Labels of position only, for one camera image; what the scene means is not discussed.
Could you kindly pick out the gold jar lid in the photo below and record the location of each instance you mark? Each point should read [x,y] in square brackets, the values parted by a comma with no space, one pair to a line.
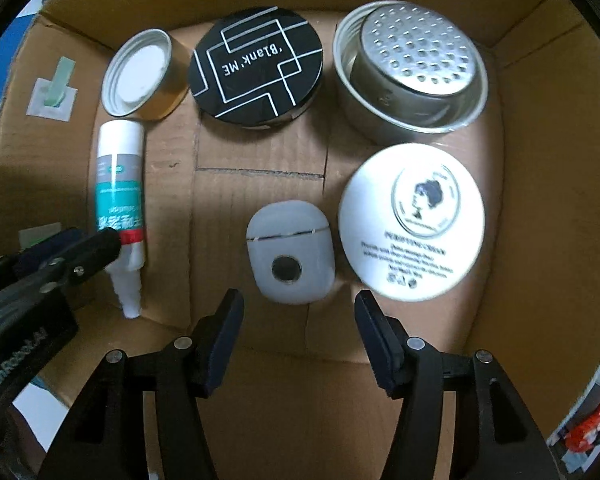
[140,75]

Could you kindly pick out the white round cream jar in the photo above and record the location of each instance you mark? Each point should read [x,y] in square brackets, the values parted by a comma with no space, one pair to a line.
[415,220]

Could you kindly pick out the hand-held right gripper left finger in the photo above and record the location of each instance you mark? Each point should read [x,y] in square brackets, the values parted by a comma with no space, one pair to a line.
[225,340]

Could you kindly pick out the round metal strainer tin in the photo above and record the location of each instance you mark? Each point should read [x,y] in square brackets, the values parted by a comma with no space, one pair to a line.
[415,70]

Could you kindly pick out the black round compact case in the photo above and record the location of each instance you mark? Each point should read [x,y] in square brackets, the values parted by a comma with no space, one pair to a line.
[255,65]

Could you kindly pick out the white earbuds case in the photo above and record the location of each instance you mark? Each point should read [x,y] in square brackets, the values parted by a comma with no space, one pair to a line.
[290,240]

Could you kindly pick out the plaid checked cloth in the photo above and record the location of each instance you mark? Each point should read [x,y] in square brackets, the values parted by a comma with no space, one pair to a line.
[587,430]

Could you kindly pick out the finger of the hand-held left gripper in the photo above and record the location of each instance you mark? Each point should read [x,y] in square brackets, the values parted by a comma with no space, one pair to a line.
[45,247]
[92,255]

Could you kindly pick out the cardboard box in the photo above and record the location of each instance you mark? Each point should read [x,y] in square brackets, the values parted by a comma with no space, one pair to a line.
[260,185]

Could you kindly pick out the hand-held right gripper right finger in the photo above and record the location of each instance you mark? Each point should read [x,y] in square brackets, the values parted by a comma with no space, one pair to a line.
[380,340]

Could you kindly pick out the white green glue tube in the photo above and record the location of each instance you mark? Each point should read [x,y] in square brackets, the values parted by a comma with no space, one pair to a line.
[117,180]

